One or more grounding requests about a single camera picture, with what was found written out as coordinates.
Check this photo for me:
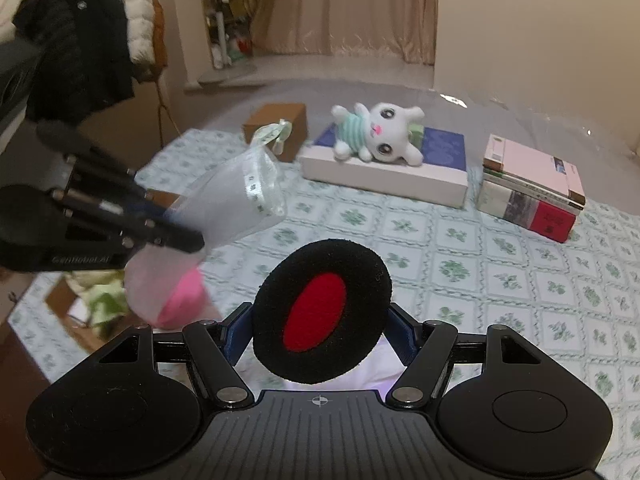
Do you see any cluttered storage shelf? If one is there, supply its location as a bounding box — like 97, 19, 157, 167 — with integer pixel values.
199, 0, 261, 71

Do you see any white bunny plush toy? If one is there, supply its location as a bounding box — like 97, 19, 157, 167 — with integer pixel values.
331, 101, 426, 167

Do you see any beige curtain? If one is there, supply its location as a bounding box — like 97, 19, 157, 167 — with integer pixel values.
250, 0, 440, 66

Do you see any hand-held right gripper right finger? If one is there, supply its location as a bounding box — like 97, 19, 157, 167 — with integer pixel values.
385, 302, 546, 408

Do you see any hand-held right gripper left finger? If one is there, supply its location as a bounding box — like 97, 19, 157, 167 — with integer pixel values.
95, 302, 256, 408

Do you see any pink cover book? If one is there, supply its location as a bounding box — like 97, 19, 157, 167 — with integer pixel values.
482, 134, 586, 206

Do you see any flat white box blue top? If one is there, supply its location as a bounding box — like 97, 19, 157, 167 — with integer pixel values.
298, 122, 470, 209

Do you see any black puffer jacket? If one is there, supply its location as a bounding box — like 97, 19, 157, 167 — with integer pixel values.
11, 0, 136, 123

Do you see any thin white book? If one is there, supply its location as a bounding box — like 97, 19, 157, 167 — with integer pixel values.
480, 167, 585, 213

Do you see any thick red white book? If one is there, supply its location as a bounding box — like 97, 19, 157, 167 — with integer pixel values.
475, 180, 578, 244

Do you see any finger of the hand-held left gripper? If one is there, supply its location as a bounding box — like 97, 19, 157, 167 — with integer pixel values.
36, 120, 152, 202
50, 187, 207, 254

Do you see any sheer bag green ribbon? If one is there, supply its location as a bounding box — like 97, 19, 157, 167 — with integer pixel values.
122, 119, 296, 328

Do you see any brown jacket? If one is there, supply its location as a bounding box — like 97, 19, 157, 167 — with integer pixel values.
132, 0, 168, 83

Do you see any white puffer jacket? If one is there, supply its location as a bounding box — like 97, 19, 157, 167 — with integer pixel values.
112, 0, 156, 83

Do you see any small closed cardboard box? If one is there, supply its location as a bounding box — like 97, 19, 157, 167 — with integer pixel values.
242, 103, 307, 163

